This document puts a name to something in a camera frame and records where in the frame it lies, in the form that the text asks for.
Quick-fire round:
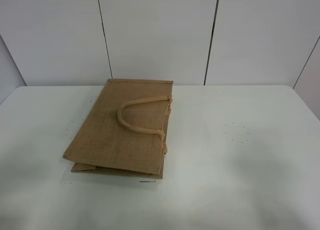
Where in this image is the brown linen tote bag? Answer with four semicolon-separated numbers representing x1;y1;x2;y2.
63;79;173;179

